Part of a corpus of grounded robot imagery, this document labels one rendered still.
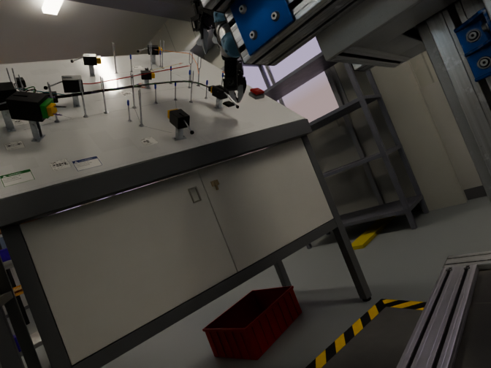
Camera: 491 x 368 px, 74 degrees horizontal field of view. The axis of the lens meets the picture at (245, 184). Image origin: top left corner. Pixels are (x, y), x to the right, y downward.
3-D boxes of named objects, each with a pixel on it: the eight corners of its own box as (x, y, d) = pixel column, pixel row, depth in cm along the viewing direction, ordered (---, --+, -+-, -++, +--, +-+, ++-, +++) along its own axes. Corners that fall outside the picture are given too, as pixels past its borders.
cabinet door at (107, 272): (237, 272, 115) (196, 169, 116) (71, 365, 85) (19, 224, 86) (234, 272, 117) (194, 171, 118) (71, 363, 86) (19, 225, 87)
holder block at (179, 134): (186, 151, 112) (187, 125, 106) (169, 135, 119) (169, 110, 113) (198, 148, 114) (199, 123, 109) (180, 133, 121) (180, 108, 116)
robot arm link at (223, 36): (253, 26, 99) (245, 12, 106) (219, 41, 100) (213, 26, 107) (260, 49, 105) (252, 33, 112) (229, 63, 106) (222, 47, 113)
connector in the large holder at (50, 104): (50, 110, 104) (47, 98, 101) (60, 111, 104) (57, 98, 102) (42, 118, 99) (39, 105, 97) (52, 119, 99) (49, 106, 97)
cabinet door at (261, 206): (335, 217, 146) (302, 136, 147) (239, 271, 115) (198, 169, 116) (330, 218, 148) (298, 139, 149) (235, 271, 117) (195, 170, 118)
